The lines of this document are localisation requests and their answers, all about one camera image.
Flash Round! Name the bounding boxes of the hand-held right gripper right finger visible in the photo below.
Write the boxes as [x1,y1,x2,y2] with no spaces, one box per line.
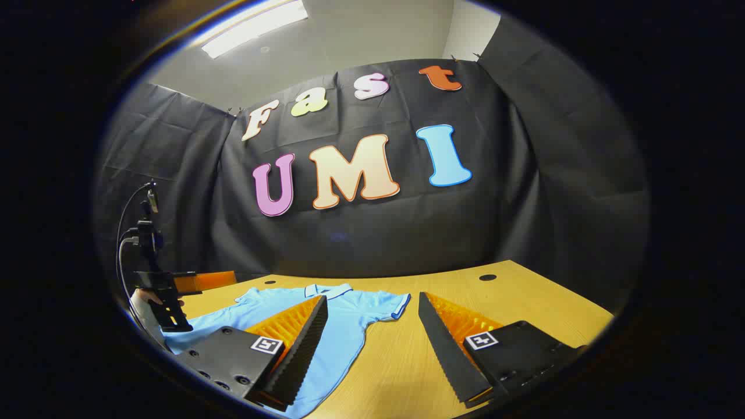
[418,292,588,408]

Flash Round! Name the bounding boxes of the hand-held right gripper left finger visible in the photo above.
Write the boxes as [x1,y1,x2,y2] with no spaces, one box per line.
[175,295,329,413]

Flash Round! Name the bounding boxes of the light blue T-shirt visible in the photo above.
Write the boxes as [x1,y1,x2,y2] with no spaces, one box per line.
[163,283,411,419]

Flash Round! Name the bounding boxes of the black backdrop cloth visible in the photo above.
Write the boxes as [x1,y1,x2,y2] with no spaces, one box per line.
[93,15,651,315]

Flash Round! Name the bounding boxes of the ceiling light panel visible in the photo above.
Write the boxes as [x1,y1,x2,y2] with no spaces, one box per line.
[201,0,309,59]

